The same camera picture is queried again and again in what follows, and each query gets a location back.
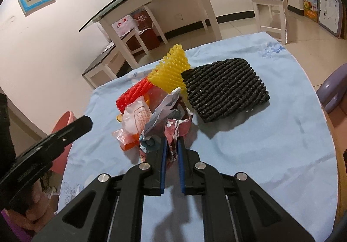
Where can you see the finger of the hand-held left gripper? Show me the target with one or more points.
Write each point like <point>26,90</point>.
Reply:
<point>78,126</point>

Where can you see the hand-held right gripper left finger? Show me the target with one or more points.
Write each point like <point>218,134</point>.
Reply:
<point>162,166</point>

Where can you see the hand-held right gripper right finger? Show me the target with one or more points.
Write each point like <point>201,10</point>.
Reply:
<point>182,168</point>

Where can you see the pink plastic bucket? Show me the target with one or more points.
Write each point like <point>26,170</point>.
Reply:
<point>61,162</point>

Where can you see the printed paper wrapper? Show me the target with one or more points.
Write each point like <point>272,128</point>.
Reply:
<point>173,128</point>

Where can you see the person's left forearm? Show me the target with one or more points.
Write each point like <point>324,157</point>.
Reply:
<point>10,228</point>

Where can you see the person's left hand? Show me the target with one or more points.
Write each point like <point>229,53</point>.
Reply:
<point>32,204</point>

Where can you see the pile of paper scraps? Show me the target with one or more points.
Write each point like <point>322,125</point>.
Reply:
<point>50,185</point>

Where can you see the orange plastic wrapper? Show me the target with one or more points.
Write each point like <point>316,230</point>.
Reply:
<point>130,146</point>

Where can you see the pink translucent plastic packet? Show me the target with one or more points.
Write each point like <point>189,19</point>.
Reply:
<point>135,117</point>

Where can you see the red foam net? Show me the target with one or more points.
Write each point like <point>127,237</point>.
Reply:
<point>132,94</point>

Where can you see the dark-top white bench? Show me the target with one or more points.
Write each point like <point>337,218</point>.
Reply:
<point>103,60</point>

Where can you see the light blue floral cloth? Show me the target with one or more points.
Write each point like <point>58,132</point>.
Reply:
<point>257,149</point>

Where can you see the white paper sheet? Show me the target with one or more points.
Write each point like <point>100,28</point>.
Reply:
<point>108,48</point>

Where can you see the black foam net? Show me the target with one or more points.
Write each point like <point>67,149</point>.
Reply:
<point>225,87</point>

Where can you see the yellow foam net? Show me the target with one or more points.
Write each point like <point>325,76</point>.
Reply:
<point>170,71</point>

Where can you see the dark red box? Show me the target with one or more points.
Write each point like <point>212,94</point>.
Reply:
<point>146,41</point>

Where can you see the pink plastic bag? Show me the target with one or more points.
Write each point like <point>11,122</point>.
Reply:
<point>123,25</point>

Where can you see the red gift bag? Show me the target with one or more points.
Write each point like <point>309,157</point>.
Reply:
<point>142,21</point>

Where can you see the pink and purple child chair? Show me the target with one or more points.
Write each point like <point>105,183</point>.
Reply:
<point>333,87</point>

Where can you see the colourful printed box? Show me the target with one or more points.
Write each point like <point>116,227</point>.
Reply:
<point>310,6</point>

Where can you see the purple framed drawing board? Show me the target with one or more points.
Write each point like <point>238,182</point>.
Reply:
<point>329,11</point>

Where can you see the wall outlet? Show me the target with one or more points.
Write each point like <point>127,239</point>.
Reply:
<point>179,16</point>

